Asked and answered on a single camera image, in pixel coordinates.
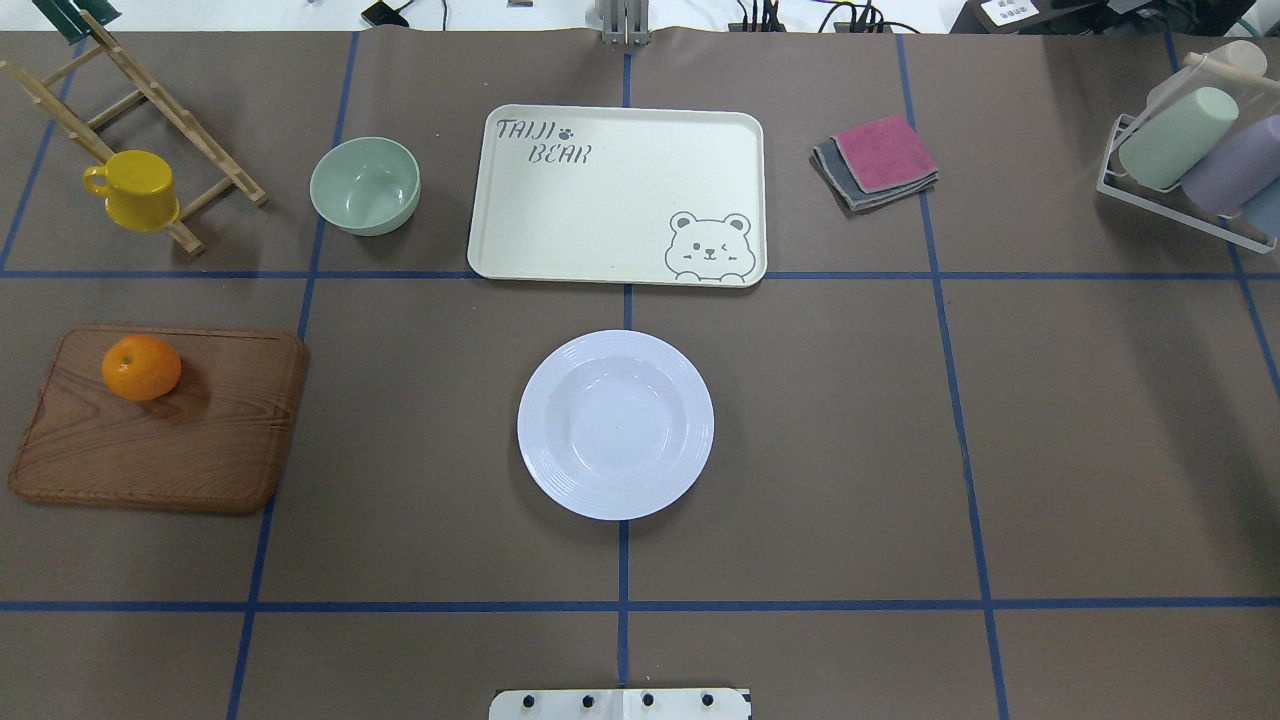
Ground orange fruit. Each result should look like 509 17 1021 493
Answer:
100 334 183 402

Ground cream bear tray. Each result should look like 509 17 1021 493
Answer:
467 104 768 288

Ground white ribbed plate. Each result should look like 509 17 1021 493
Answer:
516 331 716 521

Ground grey cloth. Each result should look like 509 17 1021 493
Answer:
812 138 938 213

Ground green bowl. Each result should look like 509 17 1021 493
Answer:
308 136 422 237

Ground pink cloth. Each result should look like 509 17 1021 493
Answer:
832 114 938 193

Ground black power strip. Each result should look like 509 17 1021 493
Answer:
724 1 892 35

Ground wooden cutting board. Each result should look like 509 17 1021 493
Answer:
9 324 308 514

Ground small black device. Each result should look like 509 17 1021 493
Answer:
360 0 413 28

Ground yellow mug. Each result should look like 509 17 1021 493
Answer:
82 149 180 232

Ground white cup rack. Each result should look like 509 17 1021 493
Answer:
1096 51 1279 254

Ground light green cup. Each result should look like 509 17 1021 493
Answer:
1117 87 1239 190

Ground wooden dish rack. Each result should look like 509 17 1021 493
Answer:
0 8 269 256

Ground purple cup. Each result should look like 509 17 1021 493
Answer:
1180 114 1279 217

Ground beige cup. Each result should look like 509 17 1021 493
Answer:
1146 40 1268 109

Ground dark green cup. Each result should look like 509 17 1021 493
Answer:
31 0 122 45

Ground aluminium frame post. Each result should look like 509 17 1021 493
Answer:
595 0 652 46

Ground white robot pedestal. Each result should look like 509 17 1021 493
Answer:
488 687 753 719

